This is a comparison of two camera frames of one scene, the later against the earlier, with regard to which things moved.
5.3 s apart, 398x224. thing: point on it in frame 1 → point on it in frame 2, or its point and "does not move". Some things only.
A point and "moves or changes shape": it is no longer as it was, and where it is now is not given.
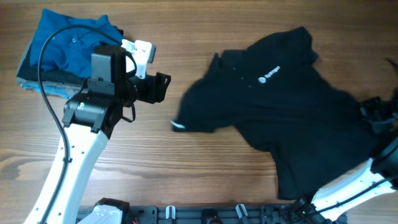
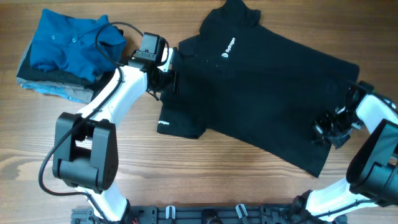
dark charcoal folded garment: [27, 71] does not move
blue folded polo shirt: [70, 49] does not move
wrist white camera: [143, 51] → [164, 53]
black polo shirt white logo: [272, 92] moves or changes shape
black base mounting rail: [205, 214] does not move
